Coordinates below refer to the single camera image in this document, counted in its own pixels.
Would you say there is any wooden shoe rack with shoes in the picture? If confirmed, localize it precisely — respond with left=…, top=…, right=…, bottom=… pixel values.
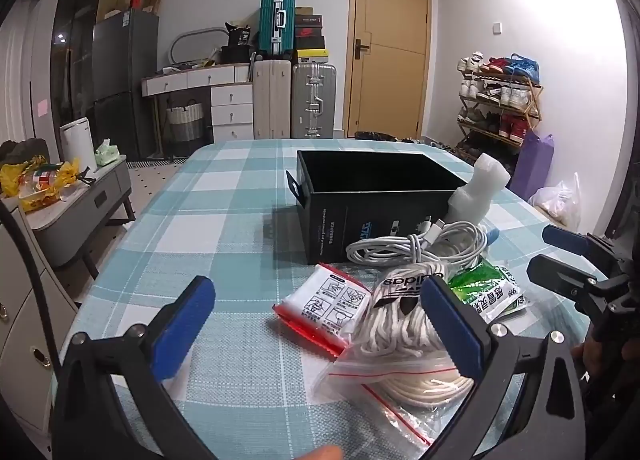
left=457, top=51, right=542, bottom=161

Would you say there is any white bin appliance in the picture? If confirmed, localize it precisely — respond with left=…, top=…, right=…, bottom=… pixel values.
left=60, top=117, right=98, bottom=173

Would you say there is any grey side table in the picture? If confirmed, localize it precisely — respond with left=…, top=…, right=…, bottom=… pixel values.
left=10, top=160, right=137, bottom=281

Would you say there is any green white medicine sachet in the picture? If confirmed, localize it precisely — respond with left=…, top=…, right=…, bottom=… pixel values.
left=447, top=260, right=521, bottom=323
left=502, top=285, right=529, bottom=317

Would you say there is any black paper bag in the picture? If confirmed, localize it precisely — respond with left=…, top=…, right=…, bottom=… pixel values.
left=221, top=23, right=252, bottom=64

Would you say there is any oval white framed mirror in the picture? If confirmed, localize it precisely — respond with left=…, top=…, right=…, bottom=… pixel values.
left=170, top=28, right=228, bottom=66

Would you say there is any white desk with drawers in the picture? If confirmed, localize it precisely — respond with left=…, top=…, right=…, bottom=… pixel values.
left=141, top=64, right=256, bottom=143

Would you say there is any dark door mat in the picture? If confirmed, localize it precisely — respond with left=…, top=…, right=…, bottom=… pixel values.
left=354, top=130, right=426, bottom=143

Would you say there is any white packet with red edge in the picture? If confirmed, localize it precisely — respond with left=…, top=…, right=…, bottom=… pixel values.
left=272, top=263, right=373, bottom=356

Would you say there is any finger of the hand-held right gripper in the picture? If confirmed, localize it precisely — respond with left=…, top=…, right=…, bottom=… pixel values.
left=526, top=254, right=632, bottom=313
left=542, top=224, right=626, bottom=263

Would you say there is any white cabinet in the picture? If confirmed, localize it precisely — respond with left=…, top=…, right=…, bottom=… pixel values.
left=0, top=200, right=81, bottom=441

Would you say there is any bagged white rope coil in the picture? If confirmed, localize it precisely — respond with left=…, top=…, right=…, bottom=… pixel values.
left=327, top=330, right=482, bottom=447

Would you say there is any grey refrigerator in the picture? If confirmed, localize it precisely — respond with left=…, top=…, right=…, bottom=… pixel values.
left=92, top=10, right=160, bottom=161

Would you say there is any white charging cable bundle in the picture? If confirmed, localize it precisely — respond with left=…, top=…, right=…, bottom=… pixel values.
left=346, top=217, right=490, bottom=277

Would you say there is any silver suitcase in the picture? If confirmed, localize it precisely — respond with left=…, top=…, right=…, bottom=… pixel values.
left=291, top=62, right=335, bottom=139

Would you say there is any purple bag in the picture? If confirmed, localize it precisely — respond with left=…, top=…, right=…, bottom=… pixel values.
left=509, top=133, right=555, bottom=201

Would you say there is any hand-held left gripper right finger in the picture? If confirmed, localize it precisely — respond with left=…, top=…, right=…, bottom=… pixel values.
left=420, top=274, right=588, bottom=460

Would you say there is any grey white woven basket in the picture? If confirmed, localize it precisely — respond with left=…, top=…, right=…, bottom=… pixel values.
left=166, top=99, right=205, bottom=142

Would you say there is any beige suitcase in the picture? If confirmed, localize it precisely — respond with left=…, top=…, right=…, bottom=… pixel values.
left=252, top=59, right=292, bottom=141

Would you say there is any yellow plastic bag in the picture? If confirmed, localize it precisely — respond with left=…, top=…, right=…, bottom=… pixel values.
left=0, top=155, right=83, bottom=211

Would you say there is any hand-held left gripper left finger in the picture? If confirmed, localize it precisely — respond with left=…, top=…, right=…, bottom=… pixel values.
left=52, top=276, right=221, bottom=460

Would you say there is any yellow wooden door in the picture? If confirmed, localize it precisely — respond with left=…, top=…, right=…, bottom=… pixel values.
left=345, top=0, right=432, bottom=141

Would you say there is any green tissue pack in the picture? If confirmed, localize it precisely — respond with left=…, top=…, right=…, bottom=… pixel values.
left=95, top=139, right=126, bottom=168

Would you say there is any dark glass cabinet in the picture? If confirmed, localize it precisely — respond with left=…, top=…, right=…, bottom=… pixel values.
left=52, top=0, right=111, bottom=141

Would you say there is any white foam wrap roll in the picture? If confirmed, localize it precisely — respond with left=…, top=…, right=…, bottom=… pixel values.
left=446, top=153, right=512, bottom=231

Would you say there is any black cardboard box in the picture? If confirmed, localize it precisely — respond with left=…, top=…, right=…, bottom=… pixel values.
left=285, top=149, right=468, bottom=266

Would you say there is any person's right hand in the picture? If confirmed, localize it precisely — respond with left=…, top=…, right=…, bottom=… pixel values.
left=570, top=339, right=602, bottom=377

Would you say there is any white plastic bag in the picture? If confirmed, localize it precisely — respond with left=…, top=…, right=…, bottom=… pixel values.
left=527, top=173, right=583, bottom=228

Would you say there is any teal suitcase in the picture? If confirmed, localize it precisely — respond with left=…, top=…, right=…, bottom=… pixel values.
left=258, top=0, right=297, bottom=61

